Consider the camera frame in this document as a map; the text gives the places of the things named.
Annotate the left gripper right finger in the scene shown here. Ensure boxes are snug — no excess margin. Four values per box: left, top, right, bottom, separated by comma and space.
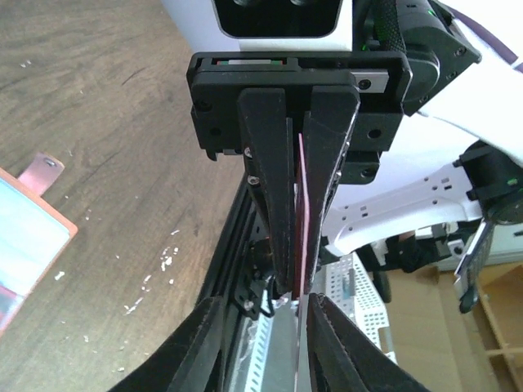
306, 293, 427, 392

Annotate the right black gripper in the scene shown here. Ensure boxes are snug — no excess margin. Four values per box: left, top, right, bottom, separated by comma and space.
186, 51, 411, 293

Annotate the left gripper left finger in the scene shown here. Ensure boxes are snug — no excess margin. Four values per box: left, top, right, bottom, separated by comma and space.
111, 296, 224, 392

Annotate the pink leather card holder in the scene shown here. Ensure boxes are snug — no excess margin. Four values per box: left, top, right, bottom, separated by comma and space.
1, 153, 78, 331

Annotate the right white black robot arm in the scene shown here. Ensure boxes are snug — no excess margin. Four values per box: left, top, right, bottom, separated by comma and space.
166, 1, 522, 296

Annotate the light blue slotted cable duct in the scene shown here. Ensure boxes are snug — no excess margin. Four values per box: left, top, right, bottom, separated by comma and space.
239, 315, 273, 391

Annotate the black aluminium frame rail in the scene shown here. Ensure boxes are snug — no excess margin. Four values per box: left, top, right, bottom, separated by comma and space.
197, 179, 274, 320

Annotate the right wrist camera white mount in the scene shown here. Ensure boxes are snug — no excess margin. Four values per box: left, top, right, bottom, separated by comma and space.
162, 0, 353, 52

